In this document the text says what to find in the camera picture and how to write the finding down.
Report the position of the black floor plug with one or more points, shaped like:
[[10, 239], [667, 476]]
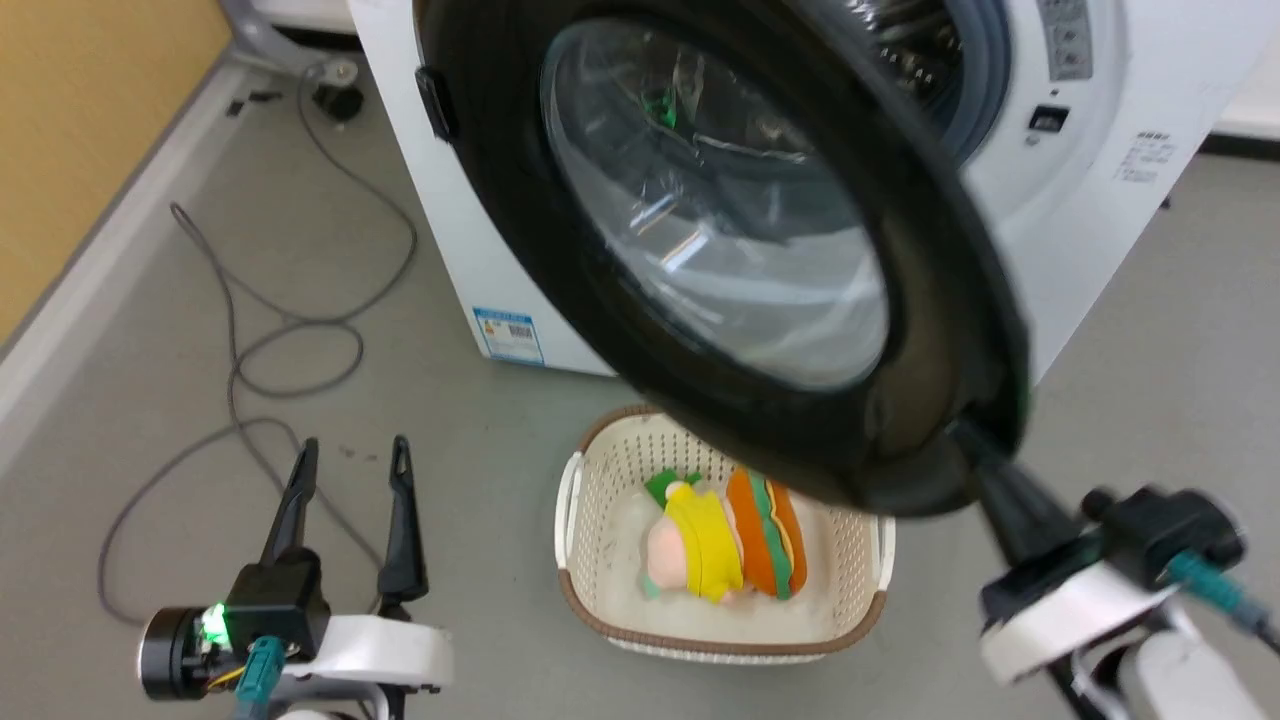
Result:
[[339, 102]]

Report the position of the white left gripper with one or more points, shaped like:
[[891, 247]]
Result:
[[385, 650]]

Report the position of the grey washer door gasket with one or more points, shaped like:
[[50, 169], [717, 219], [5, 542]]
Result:
[[975, 70]]

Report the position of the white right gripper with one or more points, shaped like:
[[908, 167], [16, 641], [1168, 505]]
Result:
[[1065, 615]]

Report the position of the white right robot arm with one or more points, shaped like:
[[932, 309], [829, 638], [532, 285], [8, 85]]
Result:
[[1180, 670]]

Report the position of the orange hot dog plush toy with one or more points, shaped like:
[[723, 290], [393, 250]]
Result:
[[760, 540]]

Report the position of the white front-load washing machine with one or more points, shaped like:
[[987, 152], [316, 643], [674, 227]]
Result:
[[1060, 240]]

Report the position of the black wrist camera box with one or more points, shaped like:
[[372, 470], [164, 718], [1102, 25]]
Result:
[[275, 600], [1165, 530]]

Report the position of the blue energy label sticker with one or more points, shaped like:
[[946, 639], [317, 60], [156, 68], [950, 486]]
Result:
[[509, 336]]

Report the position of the white laundry basket brown rim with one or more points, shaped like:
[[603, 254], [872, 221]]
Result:
[[610, 480]]

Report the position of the grey washer control panel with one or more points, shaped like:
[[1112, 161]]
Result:
[[1066, 38]]

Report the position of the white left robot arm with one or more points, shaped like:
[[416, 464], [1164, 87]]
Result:
[[320, 714]]

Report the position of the yellow plush doll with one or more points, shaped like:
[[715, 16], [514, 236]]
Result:
[[705, 545]]

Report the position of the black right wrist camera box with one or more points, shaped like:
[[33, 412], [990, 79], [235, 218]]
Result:
[[1165, 530]]

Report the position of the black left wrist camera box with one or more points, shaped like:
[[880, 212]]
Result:
[[275, 600]]

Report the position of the black round glass washer door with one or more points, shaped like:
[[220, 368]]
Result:
[[720, 230]]

